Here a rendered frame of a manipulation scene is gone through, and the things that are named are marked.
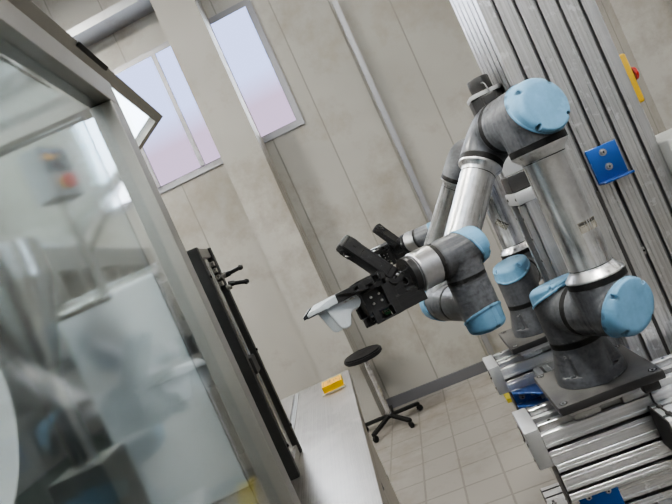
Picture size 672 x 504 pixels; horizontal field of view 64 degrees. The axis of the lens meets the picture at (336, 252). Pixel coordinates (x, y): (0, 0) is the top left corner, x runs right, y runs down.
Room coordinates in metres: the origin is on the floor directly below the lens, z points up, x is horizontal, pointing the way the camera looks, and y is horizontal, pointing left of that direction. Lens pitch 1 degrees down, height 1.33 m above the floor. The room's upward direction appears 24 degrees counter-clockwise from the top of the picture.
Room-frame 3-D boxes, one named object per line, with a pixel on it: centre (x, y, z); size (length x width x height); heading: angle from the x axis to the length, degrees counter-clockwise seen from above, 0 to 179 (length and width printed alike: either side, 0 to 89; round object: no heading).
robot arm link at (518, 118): (1.09, -0.46, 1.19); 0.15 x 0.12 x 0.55; 18
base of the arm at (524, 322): (1.70, -0.48, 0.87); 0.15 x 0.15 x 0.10
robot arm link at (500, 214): (1.82, -0.56, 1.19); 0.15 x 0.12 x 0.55; 146
